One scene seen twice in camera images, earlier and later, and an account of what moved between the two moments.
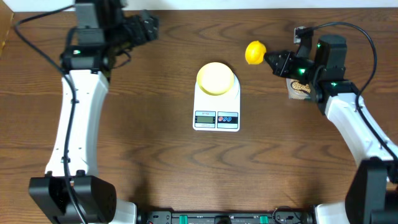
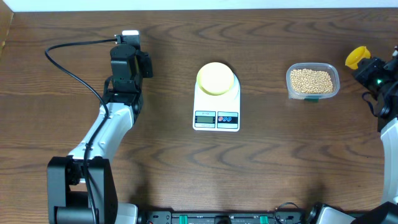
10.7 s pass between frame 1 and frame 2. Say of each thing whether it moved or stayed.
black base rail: stayed
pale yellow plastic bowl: stayed
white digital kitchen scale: stayed
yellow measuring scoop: moved
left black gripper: moved
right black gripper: moved
